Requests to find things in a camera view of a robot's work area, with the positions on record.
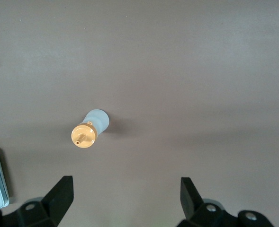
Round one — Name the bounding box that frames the frosted sauce bottle orange cap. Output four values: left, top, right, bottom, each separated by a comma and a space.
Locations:
70, 108, 110, 149

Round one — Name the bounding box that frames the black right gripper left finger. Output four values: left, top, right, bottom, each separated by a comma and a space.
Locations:
0, 175, 74, 227

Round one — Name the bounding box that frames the brown table cover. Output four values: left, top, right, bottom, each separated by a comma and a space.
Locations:
0, 0, 279, 227

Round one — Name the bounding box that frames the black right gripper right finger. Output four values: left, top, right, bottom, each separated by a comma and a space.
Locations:
176, 177, 275, 227

